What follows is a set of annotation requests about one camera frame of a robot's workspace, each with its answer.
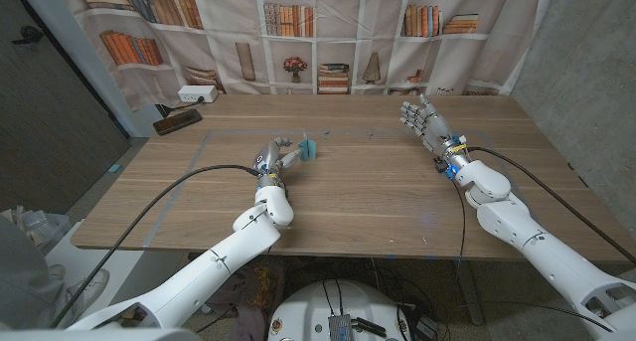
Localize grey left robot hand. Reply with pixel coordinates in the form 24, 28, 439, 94
250, 135, 303, 189

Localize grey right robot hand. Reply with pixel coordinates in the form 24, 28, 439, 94
399, 92, 471, 171

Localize teal sticky note pad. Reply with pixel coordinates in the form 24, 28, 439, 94
298, 130, 318, 162

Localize black TV remote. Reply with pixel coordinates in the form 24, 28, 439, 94
152, 107, 204, 136

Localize grey tape outline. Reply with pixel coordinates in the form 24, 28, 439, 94
142, 128, 557, 249

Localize white power strip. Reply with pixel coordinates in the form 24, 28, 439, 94
177, 85, 219, 104

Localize printed bookshelf backdrop cloth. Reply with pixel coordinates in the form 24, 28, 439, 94
55, 0, 557, 114

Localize dark crumpled cloth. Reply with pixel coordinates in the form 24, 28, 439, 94
201, 258, 287, 341

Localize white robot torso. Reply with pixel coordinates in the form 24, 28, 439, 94
266, 279, 412, 341

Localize grey table leg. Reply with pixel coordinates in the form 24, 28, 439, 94
454, 259, 484, 326

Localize grey ribbed electronics box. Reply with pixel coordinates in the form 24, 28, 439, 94
327, 314, 354, 341

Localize black power adapter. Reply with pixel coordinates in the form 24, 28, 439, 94
416, 315, 438, 340

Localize white flat platform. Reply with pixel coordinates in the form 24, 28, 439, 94
44, 221, 185, 327

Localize dark grey door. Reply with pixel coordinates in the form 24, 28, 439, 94
0, 0, 133, 216

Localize clear plastic box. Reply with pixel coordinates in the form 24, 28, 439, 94
0, 205, 71, 256

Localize person in grey trousers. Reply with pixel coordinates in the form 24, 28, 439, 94
0, 214, 110, 330

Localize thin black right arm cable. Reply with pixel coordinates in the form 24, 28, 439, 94
451, 176, 468, 262

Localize black power plug cable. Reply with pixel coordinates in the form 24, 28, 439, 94
154, 95, 206, 119

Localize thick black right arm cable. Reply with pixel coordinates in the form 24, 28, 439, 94
466, 145, 636, 265

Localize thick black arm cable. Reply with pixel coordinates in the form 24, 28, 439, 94
466, 145, 636, 265
48, 163, 262, 329

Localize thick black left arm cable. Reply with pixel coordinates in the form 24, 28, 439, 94
48, 163, 262, 329

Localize white door frame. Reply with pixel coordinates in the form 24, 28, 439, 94
13, 0, 163, 138

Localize black door handle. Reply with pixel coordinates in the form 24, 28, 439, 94
12, 25, 45, 46

